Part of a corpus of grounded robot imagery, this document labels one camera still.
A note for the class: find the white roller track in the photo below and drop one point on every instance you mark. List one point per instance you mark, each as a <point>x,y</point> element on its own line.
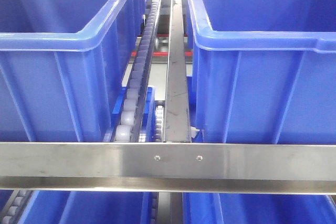
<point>133,104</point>

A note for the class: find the blue plastic bin right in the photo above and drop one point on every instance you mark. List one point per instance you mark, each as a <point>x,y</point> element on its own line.
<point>264,70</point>

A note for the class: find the blue plastic bin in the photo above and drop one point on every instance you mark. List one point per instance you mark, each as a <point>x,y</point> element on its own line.
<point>62,65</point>
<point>264,70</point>

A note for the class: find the blue bin lower right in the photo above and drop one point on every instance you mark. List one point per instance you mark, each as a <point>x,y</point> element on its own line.
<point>254,208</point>

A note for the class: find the blue plastic bin left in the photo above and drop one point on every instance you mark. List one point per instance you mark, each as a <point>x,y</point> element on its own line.
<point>62,65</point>

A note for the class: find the blue bin lower left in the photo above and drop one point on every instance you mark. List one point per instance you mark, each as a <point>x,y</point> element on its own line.
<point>41,206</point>

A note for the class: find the steel divider rail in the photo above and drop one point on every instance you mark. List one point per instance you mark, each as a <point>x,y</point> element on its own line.
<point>177,127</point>

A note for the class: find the stainless steel shelf frame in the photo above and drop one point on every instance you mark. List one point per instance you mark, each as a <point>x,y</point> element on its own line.
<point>175,167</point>

